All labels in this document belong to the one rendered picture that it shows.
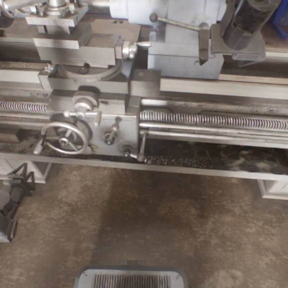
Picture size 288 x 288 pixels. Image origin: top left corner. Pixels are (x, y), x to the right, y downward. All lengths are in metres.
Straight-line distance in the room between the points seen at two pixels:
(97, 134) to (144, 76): 0.34
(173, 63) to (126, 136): 0.39
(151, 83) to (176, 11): 0.30
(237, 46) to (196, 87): 0.55
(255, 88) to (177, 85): 0.35
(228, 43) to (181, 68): 0.58
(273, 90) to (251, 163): 0.45
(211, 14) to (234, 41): 0.57
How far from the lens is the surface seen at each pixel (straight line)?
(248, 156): 1.41
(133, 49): 0.90
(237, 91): 1.08
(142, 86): 0.98
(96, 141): 1.08
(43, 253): 1.56
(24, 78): 1.19
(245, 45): 0.51
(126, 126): 0.97
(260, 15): 0.44
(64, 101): 0.95
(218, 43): 0.51
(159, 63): 1.05
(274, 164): 1.46
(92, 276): 1.18
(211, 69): 1.08
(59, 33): 0.93
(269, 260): 1.64
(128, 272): 1.17
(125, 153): 1.03
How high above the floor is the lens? 1.41
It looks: 50 degrees down
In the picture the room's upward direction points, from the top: 1 degrees clockwise
